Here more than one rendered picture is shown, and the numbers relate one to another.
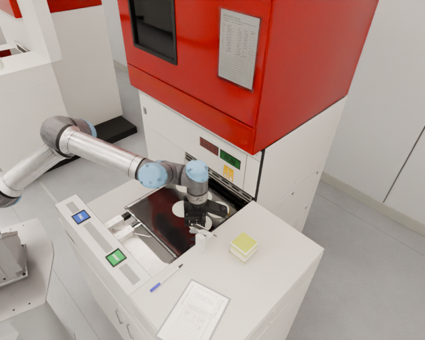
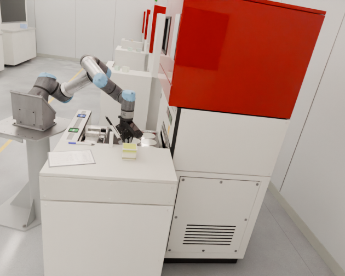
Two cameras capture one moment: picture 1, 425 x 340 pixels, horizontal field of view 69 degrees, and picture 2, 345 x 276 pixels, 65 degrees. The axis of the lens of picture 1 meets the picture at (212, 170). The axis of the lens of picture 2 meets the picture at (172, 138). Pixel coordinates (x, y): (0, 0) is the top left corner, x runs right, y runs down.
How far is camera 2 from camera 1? 1.07 m
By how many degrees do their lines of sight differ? 34
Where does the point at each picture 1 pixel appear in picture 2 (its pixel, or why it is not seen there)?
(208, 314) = (78, 160)
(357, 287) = not seen: outside the picture
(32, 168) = (76, 81)
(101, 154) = (90, 67)
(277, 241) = (154, 164)
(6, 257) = (39, 111)
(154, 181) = (97, 79)
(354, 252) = not seen: outside the picture
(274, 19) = (184, 14)
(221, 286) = (99, 159)
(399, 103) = not seen: outside the picture
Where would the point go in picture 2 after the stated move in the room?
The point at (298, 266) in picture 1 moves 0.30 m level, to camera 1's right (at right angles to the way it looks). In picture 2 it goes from (149, 176) to (201, 207)
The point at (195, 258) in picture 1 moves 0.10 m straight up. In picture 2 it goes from (103, 147) to (104, 130)
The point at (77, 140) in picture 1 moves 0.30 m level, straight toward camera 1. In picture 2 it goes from (87, 61) to (60, 67)
